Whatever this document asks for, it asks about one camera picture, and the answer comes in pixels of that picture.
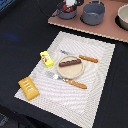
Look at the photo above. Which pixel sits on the knife with orange handle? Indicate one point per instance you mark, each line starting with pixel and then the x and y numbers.
pixel 80 56

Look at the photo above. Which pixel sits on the yellow toy box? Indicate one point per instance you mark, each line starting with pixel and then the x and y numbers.
pixel 46 59

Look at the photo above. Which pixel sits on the beige bowl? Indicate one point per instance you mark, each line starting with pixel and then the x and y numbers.
pixel 123 16

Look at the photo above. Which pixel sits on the round beige plate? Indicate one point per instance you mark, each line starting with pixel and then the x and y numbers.
pixel 71 71

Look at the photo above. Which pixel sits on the orange toy bread loaf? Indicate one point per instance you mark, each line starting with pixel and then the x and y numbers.
pixel 28 88

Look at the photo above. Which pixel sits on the fork with orange handle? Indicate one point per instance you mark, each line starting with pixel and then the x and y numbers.
pixel 69 81

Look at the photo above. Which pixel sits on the white woven placemat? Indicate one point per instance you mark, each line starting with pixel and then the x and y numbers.
pixel 78 106

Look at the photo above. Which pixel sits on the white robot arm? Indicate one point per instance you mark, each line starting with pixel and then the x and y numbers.
pixel 70 2

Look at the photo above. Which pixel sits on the brown toy sausage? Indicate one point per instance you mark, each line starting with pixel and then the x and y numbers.
pixel 68 63

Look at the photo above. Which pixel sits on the red toy tomato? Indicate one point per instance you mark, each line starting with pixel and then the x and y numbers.
pixel 68 9

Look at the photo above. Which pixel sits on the grey toy pot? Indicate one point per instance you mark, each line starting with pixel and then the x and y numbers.
pixel 60 12
pixel 93 13

